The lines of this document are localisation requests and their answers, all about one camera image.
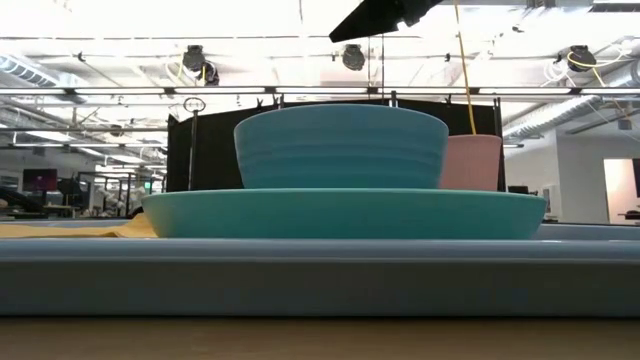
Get pink paper cup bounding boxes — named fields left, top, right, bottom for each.
left=438, top=133, right=503, bottom=192

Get black backdrop partition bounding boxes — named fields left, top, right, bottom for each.
left=166, top=97, right=506, bottom=194

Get black ceiling cord reel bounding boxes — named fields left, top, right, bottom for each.
left=182, top=44, right=220, bottom=86
left=554, top=44, right=599, bottom=74
left=342, top=43, right=366, bottom=71

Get long ceiling light strip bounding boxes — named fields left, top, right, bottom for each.
left=0, top=85, right=640, bottom=97

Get blue ribbed bowl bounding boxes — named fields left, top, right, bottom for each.
left=233, top=103, right=450, bottom=190

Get teal plate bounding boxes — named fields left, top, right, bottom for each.
left=141, top=188, right=548, bottom=240

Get yellow hanging cable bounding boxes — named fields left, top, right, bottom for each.
left=452, top=0, right=477, bottom=136

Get black stand with ring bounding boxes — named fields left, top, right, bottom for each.
left=183, top=96, right=206, bottom=192

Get yellow cloth napkin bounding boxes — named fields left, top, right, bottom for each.
left=0, top=213, right=159, bottom=239

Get dark computer monitor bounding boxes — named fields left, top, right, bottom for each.
left=22, top=168, right=59, bottom=193

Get blue plastic tray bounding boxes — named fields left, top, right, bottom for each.
left=0, top=219, right=640, bottom=317

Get silver corrugated air duct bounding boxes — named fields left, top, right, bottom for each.
left=502, top=92, right=640, bottom=141
left=0, top=52, right=91, bottom=104

